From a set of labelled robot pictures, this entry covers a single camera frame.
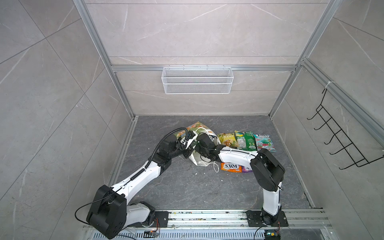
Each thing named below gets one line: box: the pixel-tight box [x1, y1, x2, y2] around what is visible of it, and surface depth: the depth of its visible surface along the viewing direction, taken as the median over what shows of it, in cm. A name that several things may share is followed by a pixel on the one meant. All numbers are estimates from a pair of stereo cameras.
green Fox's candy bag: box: [234, 130, 258, 151], surface depth 103 cm
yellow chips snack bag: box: [217, 133, 239, 148], surface depth 102 cm
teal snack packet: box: [253, 134, 277, 153], surface depth 103 cm
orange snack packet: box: [220, 162, 243, 173], surface depth 91 cm
